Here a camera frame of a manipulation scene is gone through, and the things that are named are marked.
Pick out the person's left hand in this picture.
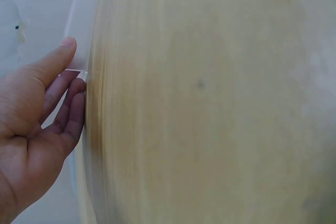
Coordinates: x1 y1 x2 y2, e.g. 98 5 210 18
0 36 87 224

